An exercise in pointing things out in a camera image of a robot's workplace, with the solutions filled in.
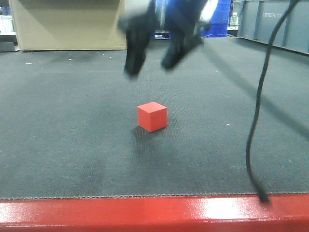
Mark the large cardboard box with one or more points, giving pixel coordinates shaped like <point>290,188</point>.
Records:
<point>68,24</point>

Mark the dark grey table mat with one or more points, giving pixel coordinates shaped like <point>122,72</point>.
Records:
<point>69,123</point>

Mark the blue white gripper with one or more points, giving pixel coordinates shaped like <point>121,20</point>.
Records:
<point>184,19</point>

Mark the red magnetic cube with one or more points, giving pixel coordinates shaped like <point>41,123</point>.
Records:
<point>152,116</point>

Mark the grey metal cabinet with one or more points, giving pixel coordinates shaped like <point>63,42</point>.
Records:
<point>258,19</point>

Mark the blue crate background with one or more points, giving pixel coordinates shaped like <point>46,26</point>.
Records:
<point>219,21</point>

